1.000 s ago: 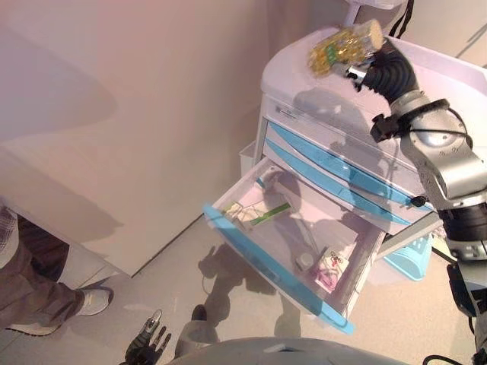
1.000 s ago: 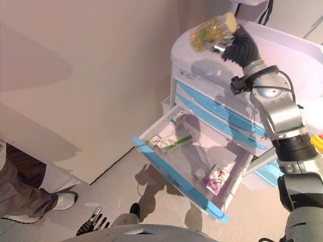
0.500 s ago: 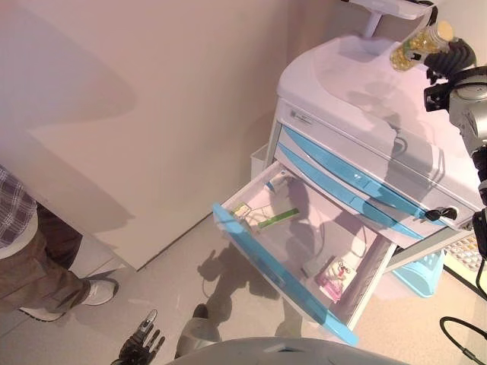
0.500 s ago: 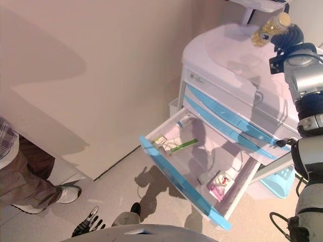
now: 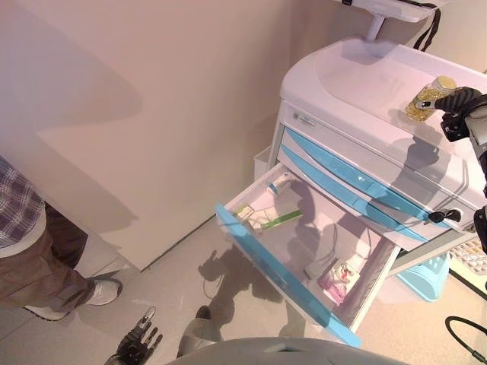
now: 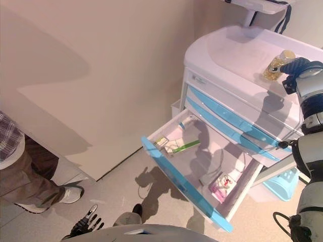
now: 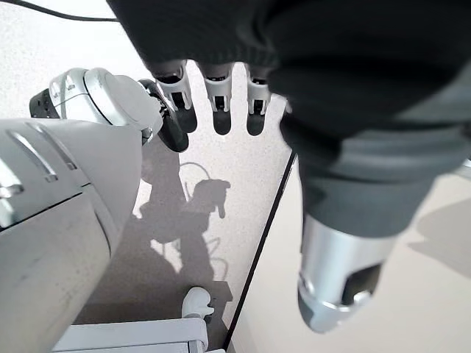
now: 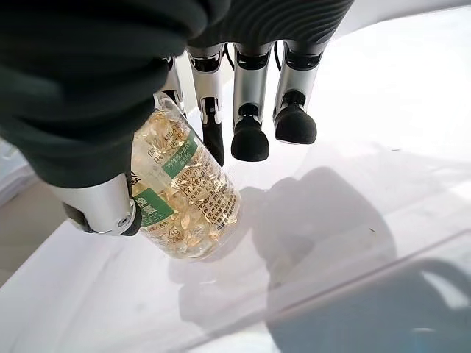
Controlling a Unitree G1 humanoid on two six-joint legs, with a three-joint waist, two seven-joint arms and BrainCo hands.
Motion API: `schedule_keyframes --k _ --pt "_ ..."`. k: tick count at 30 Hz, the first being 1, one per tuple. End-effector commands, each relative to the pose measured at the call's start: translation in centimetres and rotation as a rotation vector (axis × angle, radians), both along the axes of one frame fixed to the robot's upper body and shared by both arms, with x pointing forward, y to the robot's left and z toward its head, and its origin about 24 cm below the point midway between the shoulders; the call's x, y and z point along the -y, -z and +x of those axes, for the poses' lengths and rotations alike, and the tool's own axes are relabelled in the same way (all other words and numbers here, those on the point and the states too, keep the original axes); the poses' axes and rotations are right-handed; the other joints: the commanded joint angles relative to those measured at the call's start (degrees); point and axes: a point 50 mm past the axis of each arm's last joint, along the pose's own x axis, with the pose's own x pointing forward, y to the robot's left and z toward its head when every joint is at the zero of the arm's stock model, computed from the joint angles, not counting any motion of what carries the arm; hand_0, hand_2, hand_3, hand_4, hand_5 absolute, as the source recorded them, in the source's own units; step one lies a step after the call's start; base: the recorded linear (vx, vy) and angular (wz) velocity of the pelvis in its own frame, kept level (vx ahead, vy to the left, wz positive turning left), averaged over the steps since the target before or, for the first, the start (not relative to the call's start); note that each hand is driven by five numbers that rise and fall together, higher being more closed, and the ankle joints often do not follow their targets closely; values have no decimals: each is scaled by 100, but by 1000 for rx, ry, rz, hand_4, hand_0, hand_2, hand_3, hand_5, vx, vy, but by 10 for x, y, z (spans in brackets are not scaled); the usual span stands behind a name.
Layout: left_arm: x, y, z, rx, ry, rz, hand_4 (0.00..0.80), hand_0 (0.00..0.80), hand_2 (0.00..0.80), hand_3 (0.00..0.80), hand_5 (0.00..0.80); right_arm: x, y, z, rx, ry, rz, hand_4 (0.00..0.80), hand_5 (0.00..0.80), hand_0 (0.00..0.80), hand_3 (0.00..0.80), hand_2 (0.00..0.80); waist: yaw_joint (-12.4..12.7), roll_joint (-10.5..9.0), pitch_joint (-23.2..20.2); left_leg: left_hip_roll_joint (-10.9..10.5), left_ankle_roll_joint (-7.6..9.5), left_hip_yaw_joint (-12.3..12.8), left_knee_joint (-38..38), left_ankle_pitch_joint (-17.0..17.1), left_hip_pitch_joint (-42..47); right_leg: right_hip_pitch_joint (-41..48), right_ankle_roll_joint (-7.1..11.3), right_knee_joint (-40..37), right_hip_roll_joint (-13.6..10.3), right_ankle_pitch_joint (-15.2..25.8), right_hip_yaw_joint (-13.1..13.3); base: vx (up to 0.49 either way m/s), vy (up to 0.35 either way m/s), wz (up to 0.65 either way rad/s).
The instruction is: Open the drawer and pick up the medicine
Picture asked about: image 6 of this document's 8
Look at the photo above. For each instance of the blue white medicine box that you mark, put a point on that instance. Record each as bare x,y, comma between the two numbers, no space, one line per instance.
182,125

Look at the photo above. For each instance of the black keys in lock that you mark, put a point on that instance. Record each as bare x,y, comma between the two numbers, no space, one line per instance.
283,144

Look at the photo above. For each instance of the small green medicine box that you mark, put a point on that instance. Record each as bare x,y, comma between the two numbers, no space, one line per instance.
161,143

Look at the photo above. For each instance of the white medical cart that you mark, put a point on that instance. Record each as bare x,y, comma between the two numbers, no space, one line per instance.
227,50

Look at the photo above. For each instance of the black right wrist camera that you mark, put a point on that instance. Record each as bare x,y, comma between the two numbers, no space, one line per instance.
290,84

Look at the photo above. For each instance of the person in plaid shirt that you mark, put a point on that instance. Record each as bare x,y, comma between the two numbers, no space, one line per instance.
25,164

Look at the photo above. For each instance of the grey robot torso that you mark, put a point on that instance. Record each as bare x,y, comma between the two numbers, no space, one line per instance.
151,233

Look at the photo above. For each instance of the long green white medicine box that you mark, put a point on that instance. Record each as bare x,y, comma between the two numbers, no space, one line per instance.
183,147

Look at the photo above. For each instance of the white shelf on post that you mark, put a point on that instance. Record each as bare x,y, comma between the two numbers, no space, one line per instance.
252,5

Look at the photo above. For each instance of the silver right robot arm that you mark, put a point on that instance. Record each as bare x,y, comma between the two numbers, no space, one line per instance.
310,85

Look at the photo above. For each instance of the pink white medicine box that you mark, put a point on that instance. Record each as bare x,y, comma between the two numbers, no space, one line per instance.
223,186

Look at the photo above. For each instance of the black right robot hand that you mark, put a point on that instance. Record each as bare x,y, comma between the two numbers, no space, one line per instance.
300,65

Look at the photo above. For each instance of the blue lid waste bin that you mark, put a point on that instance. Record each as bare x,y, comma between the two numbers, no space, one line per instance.
282,184

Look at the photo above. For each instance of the clear bottle of yellow capsules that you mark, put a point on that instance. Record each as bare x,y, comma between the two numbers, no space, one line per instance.
275,68

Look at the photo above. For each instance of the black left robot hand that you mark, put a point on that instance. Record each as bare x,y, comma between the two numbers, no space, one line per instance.
83,223

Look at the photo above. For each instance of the silver left robot leg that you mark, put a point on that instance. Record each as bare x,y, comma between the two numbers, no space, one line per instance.
126,219

